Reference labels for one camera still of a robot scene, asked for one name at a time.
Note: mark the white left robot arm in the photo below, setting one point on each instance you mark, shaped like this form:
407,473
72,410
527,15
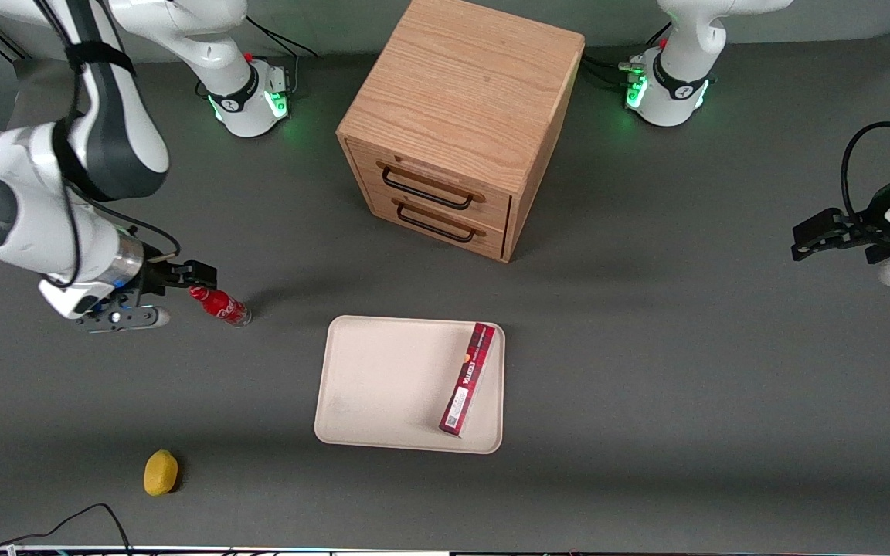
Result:
677,100

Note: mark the yellow lemon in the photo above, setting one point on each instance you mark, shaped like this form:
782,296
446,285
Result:
161,472

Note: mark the wooden drawer cabinet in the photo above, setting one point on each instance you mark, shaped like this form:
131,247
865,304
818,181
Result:
468,85

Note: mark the red coke bottle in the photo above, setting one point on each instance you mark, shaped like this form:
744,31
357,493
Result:
225,307

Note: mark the beige plastic tray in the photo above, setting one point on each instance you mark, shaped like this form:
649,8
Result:
383,386

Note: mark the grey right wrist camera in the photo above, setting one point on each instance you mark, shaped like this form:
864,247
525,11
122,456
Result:
128,317

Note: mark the red rectangular snack box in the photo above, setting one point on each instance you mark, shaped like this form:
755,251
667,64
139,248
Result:
470,378

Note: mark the wooden drawer front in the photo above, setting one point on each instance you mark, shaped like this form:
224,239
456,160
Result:
491,241
491,208

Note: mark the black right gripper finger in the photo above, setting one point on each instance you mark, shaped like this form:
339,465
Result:
199,271
185,283

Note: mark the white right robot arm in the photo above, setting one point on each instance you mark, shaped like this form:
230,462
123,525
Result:
113,131

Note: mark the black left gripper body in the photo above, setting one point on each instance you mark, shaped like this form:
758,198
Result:
869,225

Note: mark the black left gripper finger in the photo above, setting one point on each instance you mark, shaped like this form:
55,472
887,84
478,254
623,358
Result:
820,224
808,249

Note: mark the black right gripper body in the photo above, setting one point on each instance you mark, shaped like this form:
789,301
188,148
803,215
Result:
154,276

